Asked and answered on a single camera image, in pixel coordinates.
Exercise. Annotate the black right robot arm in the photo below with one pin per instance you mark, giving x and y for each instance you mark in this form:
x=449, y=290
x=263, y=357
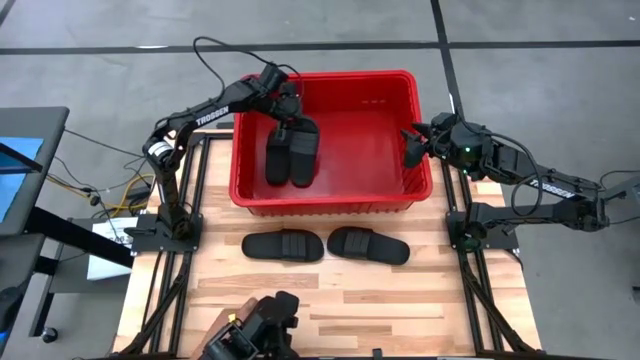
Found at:
x=545, y=182

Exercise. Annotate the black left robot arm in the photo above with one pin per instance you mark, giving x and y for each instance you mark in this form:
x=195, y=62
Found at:
x=212, y=115

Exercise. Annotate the black aluminium table frame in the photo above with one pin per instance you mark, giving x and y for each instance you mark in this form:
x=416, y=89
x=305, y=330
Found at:
x=181, y=295
x=448, y=190

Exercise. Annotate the black caster wheel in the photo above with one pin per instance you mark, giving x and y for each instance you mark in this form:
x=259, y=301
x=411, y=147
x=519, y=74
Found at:
x=49, y=335

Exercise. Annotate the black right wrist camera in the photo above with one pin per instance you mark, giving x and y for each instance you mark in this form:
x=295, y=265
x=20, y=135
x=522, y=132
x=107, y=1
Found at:
x=444, y=121

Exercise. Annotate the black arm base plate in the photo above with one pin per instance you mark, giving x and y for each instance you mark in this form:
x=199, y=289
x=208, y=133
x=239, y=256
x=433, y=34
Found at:
x=150, y=242
x=505, y=240

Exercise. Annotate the black handheld device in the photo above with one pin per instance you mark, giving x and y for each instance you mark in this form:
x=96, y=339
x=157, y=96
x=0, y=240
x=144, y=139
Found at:
x=270, y=320

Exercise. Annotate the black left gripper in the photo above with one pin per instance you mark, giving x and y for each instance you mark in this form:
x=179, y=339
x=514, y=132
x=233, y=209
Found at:
x=295, y=117

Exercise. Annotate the black rubber slide sandal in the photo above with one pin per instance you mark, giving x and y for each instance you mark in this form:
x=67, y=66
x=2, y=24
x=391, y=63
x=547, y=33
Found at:
x=265, y=246
x=370, y=246
x=303, y=167
x=276, y=165

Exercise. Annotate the dark monitor with blue screen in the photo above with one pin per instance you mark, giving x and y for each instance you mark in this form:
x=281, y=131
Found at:
x=15, y=160

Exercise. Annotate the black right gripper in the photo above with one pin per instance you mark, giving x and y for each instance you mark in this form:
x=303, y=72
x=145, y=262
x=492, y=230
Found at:
x=447, y=146

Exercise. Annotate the black table clamp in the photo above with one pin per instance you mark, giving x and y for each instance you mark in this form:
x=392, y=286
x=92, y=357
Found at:
x=377, y=353

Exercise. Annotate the black stand beam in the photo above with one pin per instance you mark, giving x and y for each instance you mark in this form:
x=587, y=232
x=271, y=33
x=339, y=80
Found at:
x=75, y=235

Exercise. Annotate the red plastic bin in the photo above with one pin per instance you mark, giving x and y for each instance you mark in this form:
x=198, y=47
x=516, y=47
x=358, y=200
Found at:
x=360, y=160

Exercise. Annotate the grey floor stand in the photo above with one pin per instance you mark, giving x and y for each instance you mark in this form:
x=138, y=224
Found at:
x=622, y=192

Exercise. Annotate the white printed paper sheet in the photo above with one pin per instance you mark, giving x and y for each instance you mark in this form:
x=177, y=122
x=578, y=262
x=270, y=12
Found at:
x=117, y=230

